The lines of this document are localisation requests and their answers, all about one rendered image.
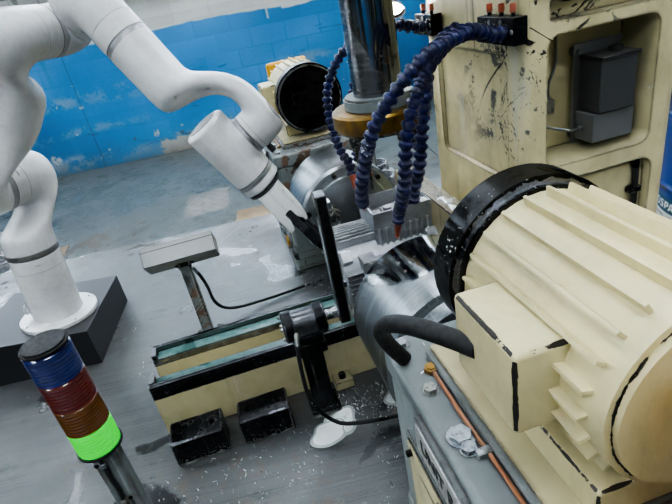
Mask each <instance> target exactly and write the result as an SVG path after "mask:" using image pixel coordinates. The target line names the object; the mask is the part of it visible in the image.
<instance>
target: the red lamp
mask: <svg viewBox="0 0 672 504"><path fill-rule="evenodd" d="M37 388H38V387H37ZM38 390H39V391H40V393H41V395H42V396H43V398H44V400H45V401H46V403H47V405H48V406H49V408H50V409H51V411H52V413H54V414H57V415H64V414H68V413H72V412H74V411H77V410H79V409H80V408H82V407H83V406H85V405H86V404H87V403H88V402H90V401H91V399H92V398H93V397H94V395H95V394H96V391H97V387H96V385H95V383H94V382H93V380H92V377H91V376H90V374H89V372H88V370H87V368H86V366H85V365H84V363H83V367H82V369H81V371H80V372H79V373H78V374H77V375H76V376H75V377H74V378H73V379H71V380H70V381H68V382H67V383H65V384H63V385H61V386H58V387H55V388H51V389H40V388H38Z"/></svg>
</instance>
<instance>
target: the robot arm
mask: <svg viewBox="0 0 672 504"><path fill-rule="evenodd" d="M91 40H92V41H93V42H94V43H95V44H96V45H97V46H98V47H99V48H100V50H101V51H102V52H103V53H104V54H105V55H106V56H107V57H108V58H109V59H110V60H111V61H112V62H113V63H114V64H115V65H116V66H117V67H118V68H119V69H120V70H121V71H122V72H123V73H124V75H125V76H126V77H127V78H128V79H129V80H130V81H131V82H132V83H133V84H134V85H135V86H136V87H137V88H138V89H139V90H140V91H141V92H142V93H143V94H144V95H145V96H146V97H147V98H148V99H149V100H150V101H151V102H152V103H153V104H154V105H155V106H156V107H157V108H158V109H160V110H161V111H163V112H167V113H170V112H174V111H176V110H178V109H180V108H182V107H184V106H186V105H188V104H190V103H191V102H193V101H195V100H197V99H200V98H202V97H205V96H210V95H222V96H226V97H229V98H230V99H232V100H234V101H235V102H236V103H237V104H238V105H239V106H240V108H241V112H240V113H239V114H238V115H237V116H236V117H235V118H234V119H232V120H231V119H229V118H228V117H227V116H226V115H225V114H224V113H223V112H222V111H221V110H216V111H214V112H212V113H210V114H209V115H208V116H206V117H205V118H204V119H203V120H202V121H201V122H200V123H199V124H198V125H197V126H196V127H195V129H194V130H193V131H192V133H191V134H190V136H189V139H188V143H189V144H190V145H191V146H192V147H193V148H194V149H195V150H196V151H197V152H198V153H200V154H201V155H202V156H203V157H204V158H205V159H206V160H207V161H208V162H209V163H210V164H211V165H212V166H213V167H215V168H216V169H217V170H218V171H219V172H220V173H221V174H222V175H223V176H224V177H225V178H226V179H227V180H228V181H230V182H231V183H232V184H233V185H234V186H235V187H236V188H237V189H238V190H239V191H240V192H241V193H242V194H244V195H245V196H246V197H247V198H251V199H252V200H257V199H259V200H260V202H261V203H262V204H263V205H264V206H265V207H266V208H267V210H268V211H269V212H270V213H271V214H272V215H273V216H274V217H275V218H276V219H277V220H278V221H279V222H280V223H281V224H282V225H283V226H284V227H285V228H286V229H287V230H288V231H289V232H290V233H293V232H294V230H295V229H294V226H293V224H294V225H295V226H296V227H297V228H298V229H299V230H300V231H301V232H302V233H303V234H304V235H305V236H306V237H307V238H308V239H309V240H310V241H311V242H312V243H313V244H314V245H317V244H318V243H319V242H320V241H321V238H320V233H319V229H318V226H317V225H316V224H315V223H314V222H313V221H311V220H310V219H309V218H308V217H307V214H306V212H305V211H304V209H303V207H302V206H301V204H300V203H299V202H298V200H297V199H296V198H295V197H294V196H293V195H292V194H291V193H290V191H289V190H288V189H287V188H286V187H285V186H284V185H283V184H282V183H281V182H280V181H279V180H278V178H279V172H278V171H277V167H276V166H275V165H274V164H273V163H272V162H271V161H270V160H269V159H268V158H267V157H266V156H265V155H264V154H263V152H262V150H263V149H264V148H265V147H266V146H267V145H268V144H269V143H270V142H271V141H272V140H273V139H274V138H275V137H276V136H277V135H278V134H279V133H280V131H281V130H282V127H283V122H282V119H281V117H280V116H279V114H278V113H277V112H276V111H275V109H274V108H273V107H272V106H271V105H270V104H269V102H268V101H267V100H266V99H265V98H264V97H263V96H262V95H261V94H260V93H259V92H258V91H257V90H256V89H255V88H254V87H253V86H252V85H250V84H249V83H248V82H246V81H245V80H243V79H241V78H239V77H237V76H234V75H231V74H228V73H223V72H217V71H191V70H188V69H186V68H185V67H184V66H183V65H181V63H180V62H179V61H178V60H177V59H176V58H175V57H174V56H173V55H172V54H171V52H170V51H169V50H168V49H167V48H166V47H165V46H164V45H163V44H162V42H161V41H160V40H159V39H158V38H157V37H156V36H155V35H154V34H153V32H152V31H151V30H150V29H149V28H148V27H147V26H146V25H145V24H144V23H143V22H142V20H141V19H140V18H139V17H138V16H137V15H136V14H135V13H134V12H133V11H132V10H131V9H130V7H129V6H128V5H127V4H126V3H125V2H124V1H123V0H48V2H47V3H43V4H30V5H16V6H4V7H0V215H3V214H5V213H7V212H9V211H11V210H13V209H14V212H13V214H12V217H11V219H10V220H9V222H8V224H7V226H6V227H5V229H4V231H3V232H2V234H1V236H0V247H1V249H2V252H3V254H4V256H5V258H6V260H7V263H8V265H9V267H10V269H11V271H12V273H13V276H14V278H15V280H16V282H17V284H18V286H19V289H20V291H21V293H22V295H23V297H24V299H25V301H26V304H27V305H24V306H23V307H24V313H25V315H24V317H23V318H22V319H21V321H20V324H19V325H20V328H21V330H22V331H23V332H24V333H25V334H28V335H37V334H39V333H41V332H44V331H47V330H50V329H63V330H64V329H67V328H69V327H71V326H73V325H76V324H77V323H79V322H81V321H82V320H84V319H85V318H87V317H88V316H89V315H91V314H92V313H93V312H94V310H95V309H96V307H97V305H98V301H97V298H96V296H94V295H93V294H91V293H86V292H78V290H77V287H76V285H75V282H74V280H73V277H72V275H71V273H70V270H69V268H68V265H67V263H66V260H65V258H64V255H63V253H62V250H61V248H60V246H59V243H58V241H57V238H56V236H55V233H54V231H53V228H52V214H53V210H54V205H55V201H56V196H57V189H58V180H57V175H56V172H55V170H54V168H53V166H52V164H51V163H50V162H49V160H48V159H47V158H46V157H44V156H43V155H42V154H40V153H38V152H35V151H31V149H32V147H33V145H34V144H35V142H36V140H37V138H38V135H39V133H40V130H41V127H42V123H43V119H44V114H45V109H46V95H45V93H44V91H43V89H42V88H41V86H40V85H39V84H38V83H37V82H36V81H35V80H34V79H33V78H31V77H30V76H29V71H30V69H31V68H32V66H33V65H34V64H36V63H37V62H39V61H44V60H50V59H55V58H60V57H64V56H68V55H71V54H74V53H76V52H78V51H80V50H82V49H84V48H85V47H87V46H88V45H89V44H90V42H91ZM292 223H293V224H292Z"/></svg>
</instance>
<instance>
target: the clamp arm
mask: <svg viewBox="0 0 672 504"><path fill-rule="evenodd" d="M311 197H312V201H313V206H314V210H315V215H316V220H317V224H318V229H319V233H320V238H321V243H322V247H323V252H324V256H325V261H326V266H327V270H328V275H329V279H330V284H331V289H332V293H333V298H334V302H335V306H334V307H332V309H333V308H336V309H337V310H336V309H334V310H333V312H334V313H337V312H338V314H336V315H335V316H334V317H336V318H339V320H340V322H341V323H342V324H343V323H346V322H349V321H351V317H350V312H349V307H348V302H347V297H346V292H345V287H347V282H346V280H345V278H344V277H342V272H341V267H340V262H339V257H338V253H337V248H336V243H335V238H334V233H333V228H332V223H331V218H330V213H329V209H331V208H332V206H331V202H330V201H329V199H328V198H326V195H325V194H324V192H323V191H322V190H318V191H314V192H311ZM338 316H339V317H338Z"/></svg>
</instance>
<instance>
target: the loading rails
mask: <svg viewBox="0 0 672 504"><path fill-rule="evenodd" d="M318 300H319V301H320V302H321V303H322V305H323V308H324V310H326V309H329V308H332V307H334V306H335V302H334V298H333V293H332V292H331V293H328V294H324V295H321V296H318V297H314V298H311V299H308V300H304V301H301V302H298V303H294V304H291V305H288V306H284V307H281V308H278V309H275V310H271V311H268V312H265V313H261V314H258V315H255V316H251V317H248V318H245V319H241V320H238V321H235V322H231V323H228V324H225V325H222V326H218V327H215V328H212V329H208V330H205V331H202V332H198V333H195V334H192V335H188V336H185V337H182V338H179V339H175V340H172V341H169V342H165V343H162V344H159V345H155V346H152V351H151V358H152V361H153V363H154V365H155V367H156V369H157V372H158V374H159V376H160V377H159V378H157V379H156V377H155V375H154V374H151V375H149V384H148V385H149V392H150V394H151V396H152V398H153V400H154V402H155V404H156V406H157V408H158V411H159V413H160V415H161V417H162V419H163V421H164V423H165V425H166V428H167V430H168V432H169V434H170V425H171V424H172V423H175V422H178V421H181V420H185V419H188V418H191V417H194V416H198V415H201V414H204V413H206V412H209V411H212V410H215V409H218V408H221V410H222V412H223V415H224V417H227V416H230V415H233V414H236V413H237V403H238V402H240V401H243V400H246V399H249V398H252V397H256V396H259V395H262V394H264V393H267V392H270V391H273V390H276V389H280V388H283V387H284V388H285V389H286V393H287V396H291V395H294V394H297V393H300V392H303V391H304V388H303V384H302V380H301V376H300V372H299V367H298V362H297V357H296V354H295V351H294V347H293V344H292V343H290V344H288V343H287V342H284V341H283V338H285V335H284V332H283V333H281V331H280V327H279V325H281V321H280V320H277V316H279V312H282V311H285V310H288V311H290V310H293V309H297V308H300V307H303V306H307V305H310V303H311V302H315V301H318ZM350 317H351V321H349V322H346V323H343V324H342V323H341V322H340V320H339V318H333V319H330V320H327V321H328V325H329V330H328V332H325V333H323V334H324V337H325V339H326V342H327V346H328V350H327V351H324V357H325V361H326V365H327V369H328V373H329V377H330V381H331V382H333V383H334V385H335V388H336V390H337V391H340V390H343V389H346V388H349V387H352V386H354V385H355V384H354V379H353V377H352V375H355V374H358V373H361V372H364V371H367V370H370V369H373V368H376V365H375V364H374V362H373V360H372V358H371V356H370V354H369V352H368V351H367V349H366V347H365V345H364V343H363V341H362V339H361V337H360V336H359V334H358V331H357V329H356V325H355V320H354V318H352V316H351V314H350Z"/></svg>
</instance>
